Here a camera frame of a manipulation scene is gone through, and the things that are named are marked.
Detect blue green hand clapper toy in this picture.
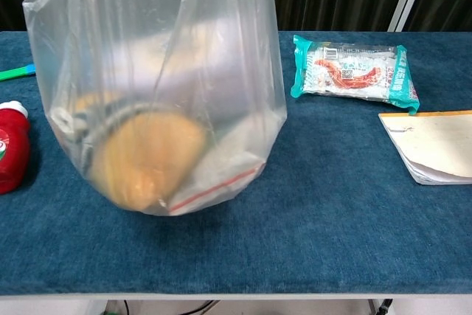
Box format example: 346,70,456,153
0,63,37,83

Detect red bottle white cap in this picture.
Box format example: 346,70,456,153
0,100,32,195

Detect clear zip bag red stripe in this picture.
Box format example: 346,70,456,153
167,122,267,216

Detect teal clear snack packet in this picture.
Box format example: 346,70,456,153
290,33,421,115

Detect blue felt table cover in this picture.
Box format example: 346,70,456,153
0,30,472,296

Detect yellow plush toy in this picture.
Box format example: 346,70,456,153
51,91,207,211

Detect worn beige notebook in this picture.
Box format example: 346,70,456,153
378,110,472,186

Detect clear plastic bag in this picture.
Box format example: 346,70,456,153
21,0,288,217

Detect black cable bundle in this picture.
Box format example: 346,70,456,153
123,299,218,315
372,298,394,315

